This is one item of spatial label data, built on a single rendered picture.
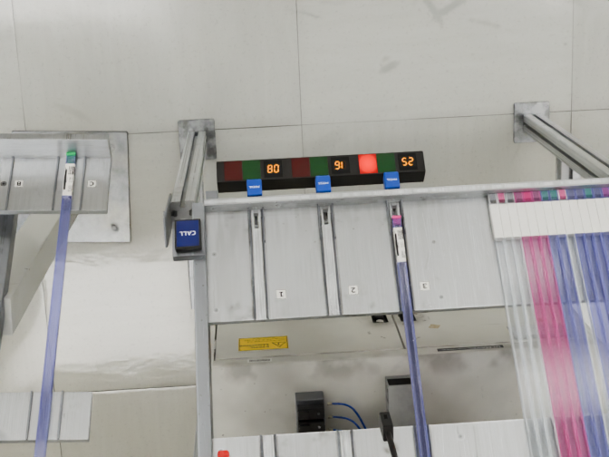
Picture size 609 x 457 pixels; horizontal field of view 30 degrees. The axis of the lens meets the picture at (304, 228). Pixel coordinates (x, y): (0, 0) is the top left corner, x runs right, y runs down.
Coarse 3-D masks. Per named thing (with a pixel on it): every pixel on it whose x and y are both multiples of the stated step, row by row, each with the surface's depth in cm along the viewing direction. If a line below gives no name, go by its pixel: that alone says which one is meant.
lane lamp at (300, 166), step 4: (292, 160) 186; (296, 160) 186; (300, 160) 186; (304, 160) 186; (308, 160) 186; (292, 164) 185; (296, 164) 185; (300, 164) 185; (304, 164) 185; (308, 164) 185; (292, 168) 185; (296, 168) 185; (300, 168) 185; (304, 168) 185; (308, 168) 185; (292, 172) 185; (296, 172) 185; (300, 172) 185; (304, 172) 185; (308, 172) 185; (296, 176) 184; (300, 176) 184; (304, 176) 184; (308, 176) 184
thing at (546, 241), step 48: (528, 192) 181; (576, 192) 181; (528, 240) 177; (576, 240) 177; (528, 288) 173; (576, 288) 173; (528, 336) 169; (576, 336) 169; (528, 384) 165; (576, 384) 166; (528, 432) 162; (576, 432) 162
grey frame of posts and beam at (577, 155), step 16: (528, 128) 248; (544, 128) 235; (560, 128) 234; (192, 144) 238; (544, 144) 234; (560, 144) 222; (576, 144) 219; (192, 160) 223; (576, 160) 215; (592, 160) 203; (608, 160) 203; (192, 176) 205; (592, 176) 202; (608, 176) 193; (176, 192) 194; (192, 192) 193; (176, 208) 188
